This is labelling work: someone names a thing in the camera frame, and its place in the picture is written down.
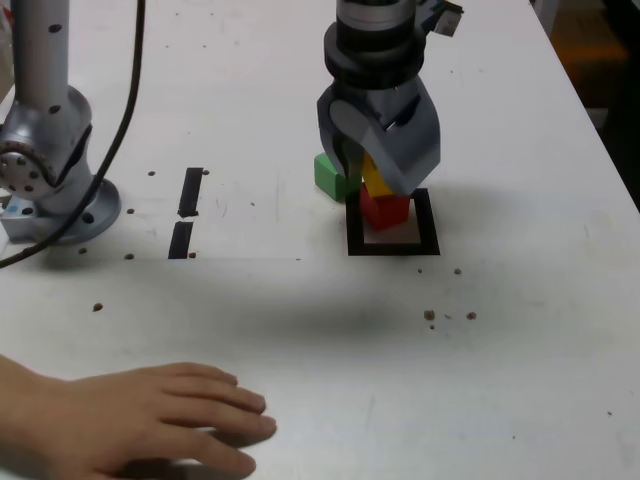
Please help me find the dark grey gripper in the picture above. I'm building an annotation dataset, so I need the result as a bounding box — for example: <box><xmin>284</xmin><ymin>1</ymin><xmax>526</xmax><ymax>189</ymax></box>
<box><xmin>316</xmin><ymin>82</ymin><xmax>442</xmax><ymax>198</ymax></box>

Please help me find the yellow cube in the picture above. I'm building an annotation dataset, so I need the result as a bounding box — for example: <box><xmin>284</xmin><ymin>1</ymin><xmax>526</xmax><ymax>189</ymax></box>
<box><xmin>360</xmin><ymin>152</ymin><xmax>396</xmax><ymax>197</ymax></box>

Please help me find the green cube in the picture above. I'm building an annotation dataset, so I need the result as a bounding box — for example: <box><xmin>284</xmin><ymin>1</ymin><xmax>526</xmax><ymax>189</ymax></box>
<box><xmin>313</xmin><ymin>153</ymin><xmax>361</xmax><ymax>203</ymax></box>

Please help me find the red cube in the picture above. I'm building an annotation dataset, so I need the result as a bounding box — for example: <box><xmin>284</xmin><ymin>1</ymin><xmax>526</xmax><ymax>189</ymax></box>
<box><xmin>358</xmin><ymin>183</ymin><xmax>411</xmax><ymax>232</ymax></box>

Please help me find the black tape square outline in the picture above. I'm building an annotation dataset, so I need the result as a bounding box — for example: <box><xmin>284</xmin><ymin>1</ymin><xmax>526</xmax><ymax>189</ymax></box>
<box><xmin>346</xmin><ymin>187</ymin><xmax>441</xmax><ymax>258</ymax></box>

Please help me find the person's hand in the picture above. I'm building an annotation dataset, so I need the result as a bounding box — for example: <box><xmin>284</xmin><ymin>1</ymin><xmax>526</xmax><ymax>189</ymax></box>
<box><xmin>42</xmin><ymin>361</ymin><xmax>278</xmax><ymax>480</ymax></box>

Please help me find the black tape strip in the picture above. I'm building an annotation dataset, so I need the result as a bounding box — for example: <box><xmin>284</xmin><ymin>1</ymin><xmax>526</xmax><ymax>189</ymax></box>
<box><xmin>167</xmin><ymin>167</ymin><xmax>205</xmax><ymax>260</ymax></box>

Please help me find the gripper camera with black mount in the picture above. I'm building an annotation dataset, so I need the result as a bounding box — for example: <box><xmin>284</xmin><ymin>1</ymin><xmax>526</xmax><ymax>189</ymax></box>
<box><xmin>417</xmin><ymin>0</ymin><xmax>464</xmax><ymax>39</ymax></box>

